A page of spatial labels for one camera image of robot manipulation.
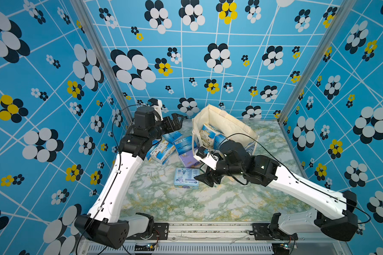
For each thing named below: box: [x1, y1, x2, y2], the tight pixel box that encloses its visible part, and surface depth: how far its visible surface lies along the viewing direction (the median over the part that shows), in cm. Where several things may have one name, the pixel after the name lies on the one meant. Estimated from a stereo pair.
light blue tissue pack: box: [173, 167, 201, 190], surface depth 87 cm
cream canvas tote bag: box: [192, 104, 260, 157], surface depth 89 cm
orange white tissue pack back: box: [150, 140, 176, 165], surface depth 97 cm
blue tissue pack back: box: [162, 130, 183, 143], surface depth 104 cm
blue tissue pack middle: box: [173, 135, 193, 156], surface depth 101 cm
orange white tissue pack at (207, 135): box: [200, 123, 222, 148], surface depth 97 cm
